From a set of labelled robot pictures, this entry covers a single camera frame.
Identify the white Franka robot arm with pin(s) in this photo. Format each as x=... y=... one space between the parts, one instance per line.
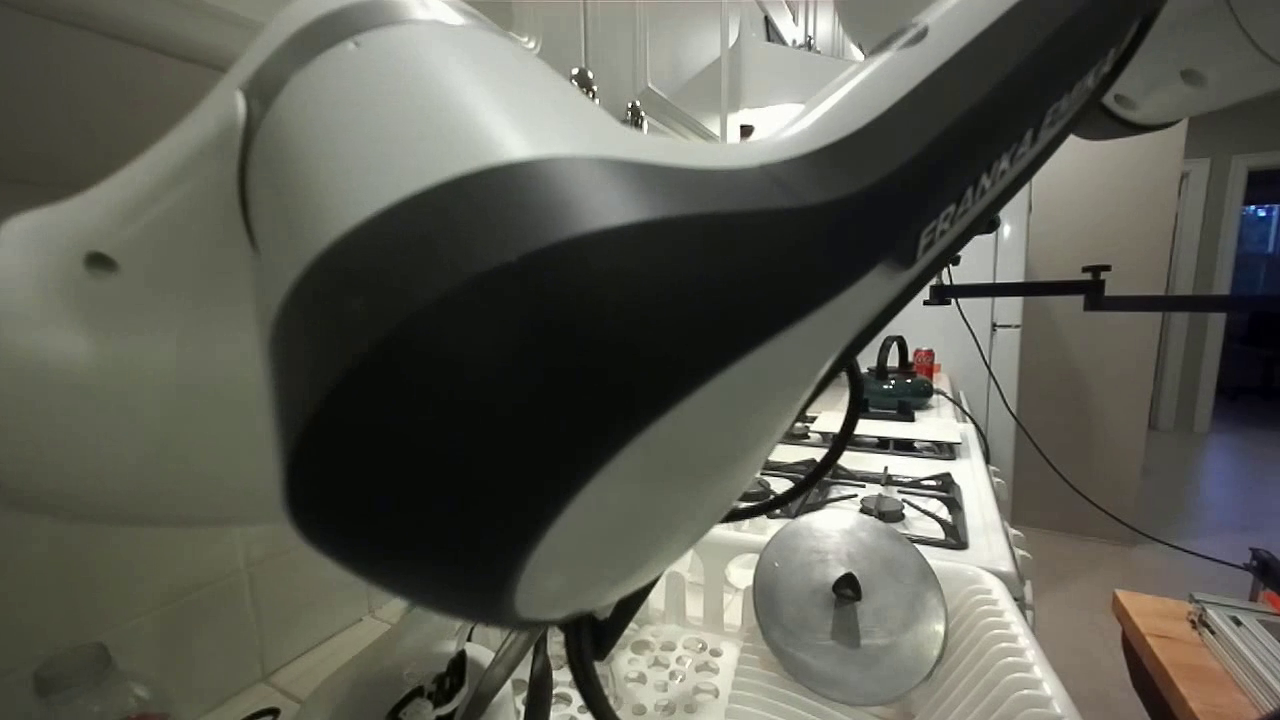
x=466 y=400

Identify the round metal pot lid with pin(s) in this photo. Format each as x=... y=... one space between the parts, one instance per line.
x=800 y=601

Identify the white plastic dish rack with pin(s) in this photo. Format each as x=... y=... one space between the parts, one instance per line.
x=987 y=667

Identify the dark green kettle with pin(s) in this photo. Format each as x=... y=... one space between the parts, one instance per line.
x=886 y=385

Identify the small red object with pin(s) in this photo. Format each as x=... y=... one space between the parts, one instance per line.
x=922 y=362

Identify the black stove grate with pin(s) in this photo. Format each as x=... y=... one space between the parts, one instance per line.
x=922 y=505

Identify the white gas stove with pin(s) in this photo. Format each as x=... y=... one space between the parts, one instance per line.
x=995 y=522

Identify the wooden board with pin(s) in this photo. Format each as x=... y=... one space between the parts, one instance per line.
x=1162 y=654

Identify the aluminium mounting plate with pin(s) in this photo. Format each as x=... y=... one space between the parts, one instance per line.
x=1240 y=643

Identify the white panelled wall cabinet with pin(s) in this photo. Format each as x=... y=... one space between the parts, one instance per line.
x=785 y=73

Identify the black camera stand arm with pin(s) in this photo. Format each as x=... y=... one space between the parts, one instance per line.
x=1162 y=302

